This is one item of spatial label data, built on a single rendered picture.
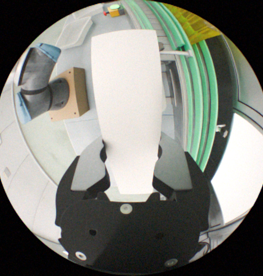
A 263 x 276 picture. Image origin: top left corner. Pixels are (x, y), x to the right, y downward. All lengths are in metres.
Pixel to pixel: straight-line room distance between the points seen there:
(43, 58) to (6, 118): 3.36
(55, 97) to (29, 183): 3.32
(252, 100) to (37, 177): 3.98
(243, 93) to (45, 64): 0.55
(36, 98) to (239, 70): 0.60
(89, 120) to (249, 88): 0.69
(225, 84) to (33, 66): 0.62
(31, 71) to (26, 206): 3.56
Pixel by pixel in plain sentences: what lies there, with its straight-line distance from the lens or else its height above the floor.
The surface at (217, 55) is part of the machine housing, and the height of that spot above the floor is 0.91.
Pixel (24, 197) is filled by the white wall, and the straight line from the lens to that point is 3.59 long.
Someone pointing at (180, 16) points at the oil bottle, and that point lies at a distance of 0.36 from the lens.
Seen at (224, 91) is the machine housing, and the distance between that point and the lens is 0.48.
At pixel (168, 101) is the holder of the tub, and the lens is 0.47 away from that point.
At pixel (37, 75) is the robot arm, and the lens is 0.30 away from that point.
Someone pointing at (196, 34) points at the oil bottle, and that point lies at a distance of 0.32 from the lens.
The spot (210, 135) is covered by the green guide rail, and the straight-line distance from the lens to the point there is 0.40.
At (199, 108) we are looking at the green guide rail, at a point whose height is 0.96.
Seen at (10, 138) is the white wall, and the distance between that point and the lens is 3.47.
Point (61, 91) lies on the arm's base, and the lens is 0.41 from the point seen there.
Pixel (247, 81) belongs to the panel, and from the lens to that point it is 0.37.
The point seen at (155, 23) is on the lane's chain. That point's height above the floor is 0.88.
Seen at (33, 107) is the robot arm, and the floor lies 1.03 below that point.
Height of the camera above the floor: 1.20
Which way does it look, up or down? 59 degrees down
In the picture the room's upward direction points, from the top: 177 degrees counter-clockwise
